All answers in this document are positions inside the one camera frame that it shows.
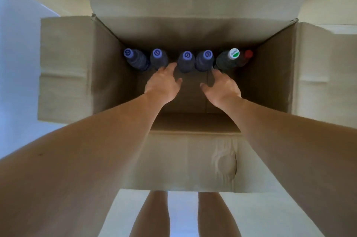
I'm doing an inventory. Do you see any person's right hand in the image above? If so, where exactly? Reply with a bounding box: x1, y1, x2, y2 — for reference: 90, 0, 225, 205
200, 68, 242, 109

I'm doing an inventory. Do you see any person's left hand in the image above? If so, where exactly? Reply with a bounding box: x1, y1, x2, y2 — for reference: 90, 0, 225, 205
144, 62, 183, 106

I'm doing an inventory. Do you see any group of bottles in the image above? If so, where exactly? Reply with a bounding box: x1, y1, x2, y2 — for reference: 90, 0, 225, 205
123, 47, 254, 73

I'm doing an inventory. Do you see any brown cardboard box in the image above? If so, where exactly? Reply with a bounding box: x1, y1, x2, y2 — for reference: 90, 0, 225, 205
38, 0, 357, 193

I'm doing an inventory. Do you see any person's right forearm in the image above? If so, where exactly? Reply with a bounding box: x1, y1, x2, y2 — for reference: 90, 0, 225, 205
223, 96, 357, 237

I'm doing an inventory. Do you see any person's left forearm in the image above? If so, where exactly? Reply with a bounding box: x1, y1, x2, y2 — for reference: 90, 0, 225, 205
0, 92, 165, 237

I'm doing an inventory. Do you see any person's right leg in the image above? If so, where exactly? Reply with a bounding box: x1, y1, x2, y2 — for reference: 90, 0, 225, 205
197, 191, 242, 237

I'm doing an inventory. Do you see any person's leg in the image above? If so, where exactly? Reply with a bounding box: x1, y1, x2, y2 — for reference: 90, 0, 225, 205
129, 190, 171, 237
197, 191, 242, 237

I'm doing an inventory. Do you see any person's left leg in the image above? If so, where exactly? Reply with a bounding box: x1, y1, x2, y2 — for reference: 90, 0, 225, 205
129, 190, 171, 237

